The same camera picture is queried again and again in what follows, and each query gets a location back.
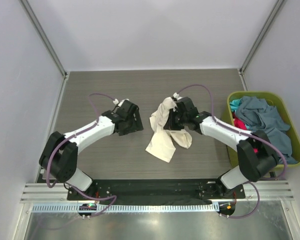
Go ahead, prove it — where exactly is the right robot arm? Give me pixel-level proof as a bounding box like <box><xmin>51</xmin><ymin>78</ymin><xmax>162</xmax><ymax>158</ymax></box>
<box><xmin>164</xmin><ymin>96</ymin><xmax>279</xmax><ymax>198</ymax></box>

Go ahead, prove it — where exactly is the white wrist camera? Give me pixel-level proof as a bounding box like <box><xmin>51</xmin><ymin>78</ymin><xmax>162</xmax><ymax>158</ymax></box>
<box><xmin>112</xmin><ymin>98</ymin><xmax>126</xmax><ymax>108</ymax></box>
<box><xmin>171</xmin><ymin>92</ymin><xmax>182</xmax><ymax>111</ymax></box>

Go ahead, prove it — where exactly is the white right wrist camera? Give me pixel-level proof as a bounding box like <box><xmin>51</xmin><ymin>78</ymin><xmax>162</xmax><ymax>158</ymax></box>
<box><xmin>171</xmin><ymin>92</ymin><xmax>182</xmax><ymax>111</ymax></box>

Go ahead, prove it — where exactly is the olive green plastic bin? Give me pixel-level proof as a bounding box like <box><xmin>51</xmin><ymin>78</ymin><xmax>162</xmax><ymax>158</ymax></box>
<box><xmin>221</xmin><ymin>91</ymin><xmax>300</xmax><ymax>167</ymax></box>

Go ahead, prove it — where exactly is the right aluminium corner post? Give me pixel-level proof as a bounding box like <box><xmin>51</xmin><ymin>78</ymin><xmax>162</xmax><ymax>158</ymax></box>
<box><xmin>238</xmin><ymin>0</ymin><xmax>287</xmax><ymax>76</ymax></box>

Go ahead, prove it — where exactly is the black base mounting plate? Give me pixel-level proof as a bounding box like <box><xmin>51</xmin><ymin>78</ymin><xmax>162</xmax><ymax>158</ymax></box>
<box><xmin>66</xmin><ymin>178</ymin><xmax>246</xmax><ymax>205</ymax></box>

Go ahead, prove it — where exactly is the grey blue t shirt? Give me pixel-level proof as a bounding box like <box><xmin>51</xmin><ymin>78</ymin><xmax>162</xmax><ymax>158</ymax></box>
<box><xmin>235</xmin><ymin>96</ymin><xmax>298</xmax><ymax>165</ymax></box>

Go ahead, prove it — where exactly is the white slotted cable duct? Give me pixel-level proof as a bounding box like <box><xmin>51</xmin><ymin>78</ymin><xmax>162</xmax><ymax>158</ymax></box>
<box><xmin>31</xmin><ymin>202</ymin><xmax>219</xmax><ymax>214</ymax></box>

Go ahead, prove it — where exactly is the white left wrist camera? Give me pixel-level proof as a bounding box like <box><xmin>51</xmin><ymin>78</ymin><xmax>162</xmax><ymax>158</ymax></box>
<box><xmin>112</xmin><ymin>98</ymin><xmax>126</xmax><ymax>108</ymax></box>

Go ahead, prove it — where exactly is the cream white t shirt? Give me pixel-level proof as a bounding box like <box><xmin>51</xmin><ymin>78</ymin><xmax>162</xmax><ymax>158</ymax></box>
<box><xmin>145</xmin><ymin>97</ymin><xmax>193</xmax><ymax>163</ymax></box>

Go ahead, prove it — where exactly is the aluminium corner post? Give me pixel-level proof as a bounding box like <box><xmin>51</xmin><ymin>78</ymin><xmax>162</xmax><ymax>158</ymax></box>
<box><xmin>18</xmin><ymin>0</ymin><xmax>67</xmax><ymax>79</ymax></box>
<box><xmin>238</xmin><ymin>0</ymin><xmax>287</xmax><ymax>76</ymax></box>

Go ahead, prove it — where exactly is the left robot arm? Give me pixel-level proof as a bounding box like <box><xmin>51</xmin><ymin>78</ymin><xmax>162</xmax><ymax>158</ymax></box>
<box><xmin>39</xmin><ymin>99</ymin><xmax>144</xmax><ymax>200</ymax></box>

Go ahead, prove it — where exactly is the aluminium frame rail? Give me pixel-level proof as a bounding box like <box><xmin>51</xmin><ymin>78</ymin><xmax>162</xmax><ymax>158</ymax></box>
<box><xmin>239</xmin><ymin>180</ymin><xmax>294</xmax><ymax>201</ymax></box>

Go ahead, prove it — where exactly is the left aluminium corner post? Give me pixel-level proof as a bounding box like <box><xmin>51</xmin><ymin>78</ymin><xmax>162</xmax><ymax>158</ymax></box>
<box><xmin>18</xmin><ymin>0</ymin><xmax>67</xmax><ymax>79</ymax></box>

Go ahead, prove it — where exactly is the teal t shirt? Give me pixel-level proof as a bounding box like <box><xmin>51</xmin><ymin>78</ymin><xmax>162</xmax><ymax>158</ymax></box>
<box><xmin>229</xmin><ymin>98</ymin><xmax>241</xmax><ymax>113</ymax></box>

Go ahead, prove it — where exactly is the red t shirt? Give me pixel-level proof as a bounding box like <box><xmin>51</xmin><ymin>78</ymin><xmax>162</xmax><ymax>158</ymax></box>
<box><xmin>231</xmin><ymin>111</ymin><xmax>251</xmax><ymax>133</ymax></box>

